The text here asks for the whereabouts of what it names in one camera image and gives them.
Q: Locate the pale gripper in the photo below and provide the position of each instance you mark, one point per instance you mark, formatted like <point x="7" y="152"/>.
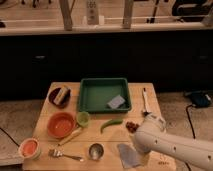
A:
<point x="144" y="158"/>

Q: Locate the grey towel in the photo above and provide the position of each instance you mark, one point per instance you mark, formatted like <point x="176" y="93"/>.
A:
<point x="128" y="156"/>

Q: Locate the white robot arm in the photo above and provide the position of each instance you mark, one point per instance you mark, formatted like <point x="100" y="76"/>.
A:
<point x="151" y="136"/>

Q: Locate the red bowl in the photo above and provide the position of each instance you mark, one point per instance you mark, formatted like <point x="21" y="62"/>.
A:
<point x="61" y="125"/>

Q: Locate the bunch of red grapes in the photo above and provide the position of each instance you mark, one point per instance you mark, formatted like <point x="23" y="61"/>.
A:
<point x="132" y="127"/>

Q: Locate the green chili pepper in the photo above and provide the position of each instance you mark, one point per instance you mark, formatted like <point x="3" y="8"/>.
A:
<point x="109" y="123"/>

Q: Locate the small metal cup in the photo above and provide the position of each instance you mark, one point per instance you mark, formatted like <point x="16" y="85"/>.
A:
<point x="96" y="151"/>

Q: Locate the grey sponge in tray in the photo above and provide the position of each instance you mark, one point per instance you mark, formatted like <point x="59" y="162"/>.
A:
<point x="116" y="102"/>

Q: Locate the green measuring scoop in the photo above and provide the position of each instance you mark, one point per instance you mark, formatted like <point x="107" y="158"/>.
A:
<point x="82" y="119"/>

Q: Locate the dark device on floor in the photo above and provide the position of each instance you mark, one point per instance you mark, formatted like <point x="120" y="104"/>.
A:
<point x="199" y="99"/>

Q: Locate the green plastic tray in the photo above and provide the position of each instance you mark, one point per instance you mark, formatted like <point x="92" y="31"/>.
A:
<point x="96" y="93"/>

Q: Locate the tan sponge block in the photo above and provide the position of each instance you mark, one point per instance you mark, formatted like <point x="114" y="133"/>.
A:
<point x="61" y="94"/>

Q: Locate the orange cup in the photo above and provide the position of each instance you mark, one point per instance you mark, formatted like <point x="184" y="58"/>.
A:
<point x="29" y="149"/>

